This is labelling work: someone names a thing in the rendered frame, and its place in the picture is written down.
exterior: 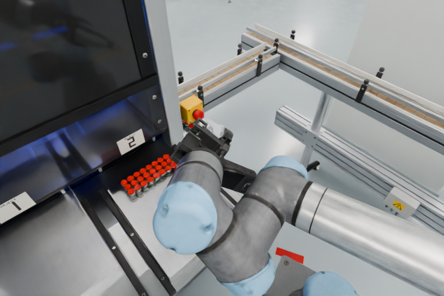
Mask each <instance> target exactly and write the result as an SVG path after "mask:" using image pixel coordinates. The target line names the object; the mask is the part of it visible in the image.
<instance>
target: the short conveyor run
mask: <svg viewBox="0 0 444 296"><path fill-rule="evenodd" d="M266 44H267V42H264V43H263V44H260V45H259V46H256V47H255V48H252V49H251V50H248V51H246V52H242V44H238V47H239V49H238V50H237V56H236V57H234V58H232V59H230V60H228V61H226V62H224V63H222V64H220V65H218V66H216V67H214V68H212V69H210V70H208V71H205V72H203V73H201V74H199V75H197V76H195V77H193V78H191V79H189V80H187V81H184V77H183V73H182V72H181V71H179V72H178V76H179V77H178V84H179V85H177V88H178V97H179V98H180V97H182V96H184V95H186V94H188V93H192V94H193V95H195V96H196V97H198V98H199V99H200V100H201V101H202V102H203V112H204V113H205V112H207V111H208V110H211V109H212V108H214V107H216V106H217V105H219V104H221V103H222V102H224V101H226V100H228V99H229V98H231V97H232V96H235V95H236V94H238V93H240V92H241V91H243V90H245V89H247V88H248V87H250V86H252V85H253V84H255V83H257V82H258V81H260V80H262V79H264V78H265V77H267V76H268V75H271V74H272V73H274V72H276V71H278V70H279V62H280V57H281V56H280V55H279V54H275V53H273V52H274V51H276V47H273V48H271V49H269V50H267V49H266V48H265V46H266Z"/></svg>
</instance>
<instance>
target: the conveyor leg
mask: <svg viewBox="0 0 444 296"><path fill-rule="evenodd" d="M330 99H331V96H330V95H329V94H326V93H325V92H322V94H321V96H320V100H319V103H318V106H317V109H316V113H315V115H314V120H313V123H312V126H311V130H312V131H315V132H318V131H320V128H321V125H322V123H323V120H324V117H325V114H326V111H327V108H328V105H329V103H330ZM312 152H313V150H312V149H310V148H309V147H307V146H305V149H304V151H303V155H302V157H301V162H300V164H302V165H303V166H304V167H305V168H306V169H307V166H308V163H309V160H310V157H311V155H312Z"/></svg>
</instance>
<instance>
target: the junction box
mask: <svg viewBox="0 0 444 296"><path fill-rule="evenodd" d="M383 203H384V204H386V205H388V206H389V207H390V208H392V209H393V210H395V211H396V212H398V213H399V214H401V215H402V216H403V217H405V218H409V216H411V214H413V212H415V210H416V209H417V208H418V206H419V205H420V202H419V201H417V200H415V199H414V198H412V197H411V196H409V195H408V194H406V193H404V192H403V191H402V190H400V189H398V188H397V187H393V189H392V190H391V191H390V192H389V193H388V195H387V196H386V198H385V199H384V200H383Z"/></svg>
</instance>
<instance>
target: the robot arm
mask: <svg viewBox="0 0 444 296"><path fill-rule="evenodd" d="M205 120H206V122H205V121H203V120H202V119H201V118H200V117H199V118H198V119H197V121H196V123H195V124H194V126H193V128H192V129H191V130H190V131H189V132H188V133H187V134H186V136H185V137H184V139H183V140H182V141H181V142H178V145H177V146H176V148H175V149H174V151H173V153H174V154H173V155H172V157H171V158H170V160H172V161H173V162H175V163H176V164H177V167H176V169H175V171H174V173H173V175H172V177H171V179H170V181H169V183H168V185H167V187H166V188H165V189H164V191H163V192H162V194H161V196H160V198H159V201H158V205H157V209H156V211H155V214H154V217H153V231H154V234H155V236H156V238H157V240H158V241H159V242H160V243H161V244H162V245H163V246H164V247H165V248H166V249H171V250H173V251H175V253H177V254H194V253H195V254H196V255H197V257H198V258H199V259H200V260H201V261H202V262H203V263H204V264H205V265H206V266H207V268H208V269H209V270H210V271H211V272H212V274H213V275H214V276H215V277H216V280H217V281H218V282H219V283H220V284H221V285H224V286H225V287H226V288H227V289H228V290H229V291H230V292H231V293H232V294H233V295H234V296H262V295H263V294H265V292H267V290H268V289H269V288H270V286H271V285H272V283H273V281H274V278H275V270H276V266H275V264H274V261H273V260H272V257H271V255H270V254H269V253H268V251H269V249H270V247H271V245H272V244H273V242H274V240H275V238H276V237H277V235H278V233H279V231H280V230H281V228H282V226H283V224H284V223H285V222H287V223H289V224H291V225H293V226H295V227H297V228H299V229H301V230H303V231H305V232H307V233H308V234H310V235H312V236H314V237H316V238H318V239H320V240H322V241H324V242H327V243H328V244H331V245H332V246H335V247H336V248H339V249H340V250H343V251H344V252H347V253H348V254H351V255H352V256H355V257H356V258H359V259H360V260H363V261H364V262H366V263H368V264H370V265H372V266H374V267H376V268H378V269H380V270H382V271H384V272H386V273H388V274H390V275H392V276H394V277H396V278H398V279H400V280H402V281H404V282H406V283H408V284H410V285H412V286H414V287H416V288H418V289H420V290H422V291H424V292H426V293H428V294H430V295H431V296H444V236H443V235H440V234H439V233H436V232H433V231H430V230H429V229H426V228H424V227H421V226H419V225H417V224H414V223H411V222H409V221H407V220H405V219H402V218H399V217H397V216H395V215H392V214H390V213H387V212H385V211H383V210H380V209H377V208H376V207H373V206H371V205H368V204H366V203H363V202H361V201H358V200H355V199H353V198H351V197H349V196H346V195H343V194H341V193H339V192H336V191H334V190H331V189H329V188H327V187H324V186H321V185H320V184H317V183H315V182H311V181H310V180H308V173H307V170H306V168H305V167H304V166H303V165H302V164H299V163H298V162H297V160H296V159H294V158H292V157H289V156H286V155H278V156H275V157H273V158H271V159H270V160H269V161H268V163H267V164H266V165H265V167H264V168H262V169H261V170H260V171H259V172H258V174H256V172H255V171H254V170H251V169H249V168H246V167H244V166H241V165H238V164H236V163H234V162H231V161H228V160H227V159H225V158H224V156H225V155H226V154H227V153H228V151H229V149H230V146H231V144H230V142H232V138H233V132H231V131H230V130H229V129H227V128H225V127H221V126H219V125H218V124H216V123H215V122H213V121H212V120H210V119H205ZM199 121H200V122H201V123H202V124H203V125H205V127H204V126H202V127H201V126H200V125H199V124H198V122H199ZM208 124H209V126H210V127H211V128H212V131H209V130H208V129H207V125H208ZM221 187H223V188H226V189H230V190H233V191H236V192H239V193H242V194H244V195H243V197H242V198H241V199H240V200H239V202H238V203H237V205H236V206H235V207H234V208H233V209H231V208H230V207H229V206H228V205H227V204H226V202H225V201H224V200H223V198H222V197H221V196H220V192H221ZM289 296H358V295H357V293H356V291H355V289H354V288H353V286H352V285H351V284H350V283H349V282H348V281H347V280H346V279H345V278H343V277H342V276H340V275H338V274H336V273H334V272H329V271H321V272H317V273H315V274H313V275H312V276H310V277H309V278H308V279H307V280H306V282H305V284H304V286H303V288H301V289H298V290H296V291H294V292H293V293H291V294H290V295H289Z"/></svg>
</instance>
